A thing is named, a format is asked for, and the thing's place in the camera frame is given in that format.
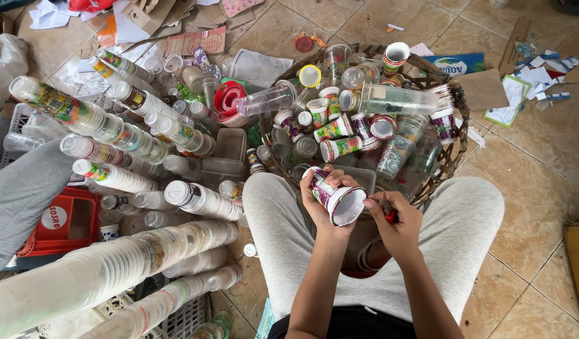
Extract person's left hand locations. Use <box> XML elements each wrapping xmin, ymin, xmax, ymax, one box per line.
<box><xmin>300</xmin><ymin>165</ymin><xmax>361</xmax><ymax>235</ymax></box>

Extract red handled cutter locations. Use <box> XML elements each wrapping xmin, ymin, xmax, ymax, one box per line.
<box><xmin>381</xmin><ymin>191</ymin><xmax>398</xmax><ymax>224</ymax></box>

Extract heap of used cups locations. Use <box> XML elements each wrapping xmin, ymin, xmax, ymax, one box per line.
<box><xmin>237</xmin><ymin>42</ymin><xmax>457</xmax><ymax>198</ymax></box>

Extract teal patterned mat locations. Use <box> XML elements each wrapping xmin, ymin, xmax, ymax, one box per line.
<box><xmin>256</xmin><ymin>298</ymin><xmax>276</xmax><ymax>339</ymax></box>

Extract green bordered paper card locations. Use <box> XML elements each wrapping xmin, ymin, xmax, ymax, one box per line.
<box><xmin>483</xmin><ymin>74</ymin><xmax>532</xmax><ymax>128</ymax></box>

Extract upright stacks of nested cups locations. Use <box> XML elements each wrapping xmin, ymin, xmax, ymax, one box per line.
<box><xmin>0</xmin><ymin>47</ymin><xmax>247</xmax><ymax>339</ymax></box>

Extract white plastic bag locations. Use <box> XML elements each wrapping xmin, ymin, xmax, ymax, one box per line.
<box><xmin>0</xmin><ymin>34</ymin><xmax>29</xmax><ymax>116</ymax></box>

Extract pile of cardboard and paper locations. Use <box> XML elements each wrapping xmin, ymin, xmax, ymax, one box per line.
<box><xmin>28</xmin><ymin>0</ymin><xmax>277</xmax><ymax>58</ymax></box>

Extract brown cardboard strip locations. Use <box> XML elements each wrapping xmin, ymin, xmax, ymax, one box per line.
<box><xmin>499</xmin><ymin>18</ymin><xmax>531</xmax><ymax>76</ymax></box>

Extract person's black shirt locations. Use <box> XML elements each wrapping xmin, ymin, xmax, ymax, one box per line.
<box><xmin>267</xmin><ymin>306</ymin><xmax>418</xmax><ymax>339</ymax></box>

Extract person's right hand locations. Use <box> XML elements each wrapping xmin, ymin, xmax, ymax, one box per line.
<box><xmin>363</xmin><ymin>191</ymin><xmax>424</xmax><ymax>257</ymax></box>

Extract blue and white paper scraps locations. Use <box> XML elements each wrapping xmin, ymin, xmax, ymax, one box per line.
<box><xmin>515</xmin><ymin>49</ymin><xmax>579</xmax><ymax>102</ymax></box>

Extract woven brown basket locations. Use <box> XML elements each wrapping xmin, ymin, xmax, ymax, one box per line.
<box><xmin>259</xmin><ymin>43</ymin><xmax>471</xmax><ymax>208</ymax></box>

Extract grey lattice plastic crate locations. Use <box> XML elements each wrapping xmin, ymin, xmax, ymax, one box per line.
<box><xmin>0</xmin><ymin>103</ymin><xmax>37</xmax><ymax>171</ymax></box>

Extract red and white funnel lids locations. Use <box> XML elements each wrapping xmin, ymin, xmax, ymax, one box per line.
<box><xmin>213</xmin><ymin>81</ymin><xmax>249</xmax><ymax>129</ymax></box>

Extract clear plastic food container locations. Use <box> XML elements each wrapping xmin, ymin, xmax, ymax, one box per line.
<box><xmin>318</xmin><ymin>165</ymin><xmax>378</xmax><ymax>196</ymax></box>
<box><xmin>199</xmin><ymin>158</ymin><xmax>249</xmax><ymax>185</ymax></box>
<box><xmin>214</xmin><ymin>128</ymin><xmax>248</xmax><ymax>163</ymax></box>

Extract purple printed paper cup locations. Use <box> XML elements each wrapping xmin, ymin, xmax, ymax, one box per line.
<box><xmin>303</xmin><ymin>166</ymin><xmax>368</xmax><ymax>228</ymax></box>

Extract brown cardboard piece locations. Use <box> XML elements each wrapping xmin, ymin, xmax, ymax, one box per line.
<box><xmin>452</xmin><ymin>68</ymin><xmax>510</xmax><ymax>112</ymax></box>

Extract white plastic crate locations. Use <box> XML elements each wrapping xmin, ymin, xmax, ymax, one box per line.
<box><xmin>89</xmin><ymin>282</ymin><xmax>211</xmax><ymax>339</ymax></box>

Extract red plastic crate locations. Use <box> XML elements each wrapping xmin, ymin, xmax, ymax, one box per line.
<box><xmin>16</xmin><ymin>187</ymin><xmax>103</xmax><ymax>258</ymax></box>

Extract blue and white flat carton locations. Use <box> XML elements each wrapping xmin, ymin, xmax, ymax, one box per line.
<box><xmin>421</xmin><ymin>53</ymin><xmax>485</xmax><ymax>77</ymax></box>

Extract person's grey trousers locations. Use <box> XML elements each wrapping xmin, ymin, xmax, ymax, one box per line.
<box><xmin>242</xmin><ymin>172</ymin><xmax>505</xmax><ymax>326</ymax></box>

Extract grey plastic sheet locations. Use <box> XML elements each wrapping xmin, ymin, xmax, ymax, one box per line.
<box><xmin>229</xmin><ymin>48</ymin><xmax>295</xmax><ymax>89</ymax></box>

